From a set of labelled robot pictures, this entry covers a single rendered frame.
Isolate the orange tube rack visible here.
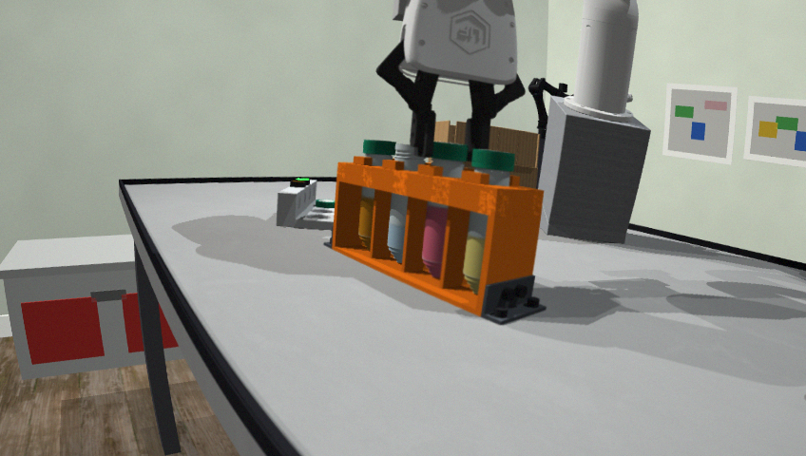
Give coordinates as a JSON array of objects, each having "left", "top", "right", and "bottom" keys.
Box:
[{"left": 332, "top": 156, "right": 544, "bottom": 316}]

